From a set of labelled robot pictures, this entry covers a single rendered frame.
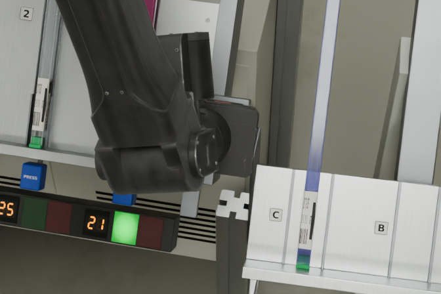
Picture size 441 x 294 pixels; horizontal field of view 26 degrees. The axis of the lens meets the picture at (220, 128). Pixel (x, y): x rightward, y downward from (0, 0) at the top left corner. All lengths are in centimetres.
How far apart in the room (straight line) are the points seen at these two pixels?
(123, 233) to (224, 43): 25
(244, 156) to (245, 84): 50
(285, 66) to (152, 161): 95
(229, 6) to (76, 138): 23
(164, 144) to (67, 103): 41
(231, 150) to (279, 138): 90
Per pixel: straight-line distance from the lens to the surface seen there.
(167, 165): 73
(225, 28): 106
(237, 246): 119
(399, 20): 236
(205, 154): 75
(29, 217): 115
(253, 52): 136
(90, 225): 113
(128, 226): 112
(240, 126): 90
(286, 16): 158
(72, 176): 168
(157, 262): 187
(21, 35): 113
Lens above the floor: 157
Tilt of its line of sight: 49 degrees down
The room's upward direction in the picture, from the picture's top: straight up
